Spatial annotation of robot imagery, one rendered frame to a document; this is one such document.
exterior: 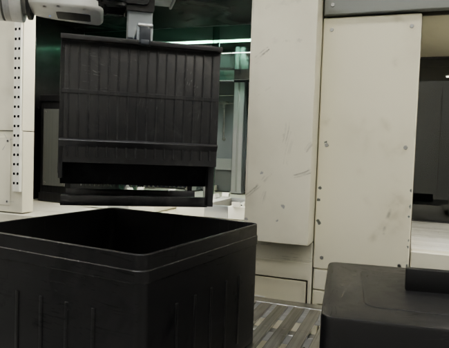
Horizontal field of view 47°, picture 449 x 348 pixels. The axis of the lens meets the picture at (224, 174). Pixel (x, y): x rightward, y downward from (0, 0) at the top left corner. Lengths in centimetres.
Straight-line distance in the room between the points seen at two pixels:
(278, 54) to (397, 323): 53
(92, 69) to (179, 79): 11
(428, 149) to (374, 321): 86
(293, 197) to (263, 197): 6
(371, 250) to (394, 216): 7
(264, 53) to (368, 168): 28
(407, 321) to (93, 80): 47
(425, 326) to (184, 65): 42
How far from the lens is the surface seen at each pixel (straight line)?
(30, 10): 79
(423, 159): 139
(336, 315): 59
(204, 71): 69
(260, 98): 94
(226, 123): 196
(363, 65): 96
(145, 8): 78
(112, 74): 68
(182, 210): 127
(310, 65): 92
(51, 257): 59
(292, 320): 88
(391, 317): 61
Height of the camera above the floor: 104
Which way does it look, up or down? 3 degrees down
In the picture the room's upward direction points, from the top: 2 degrees clockwise
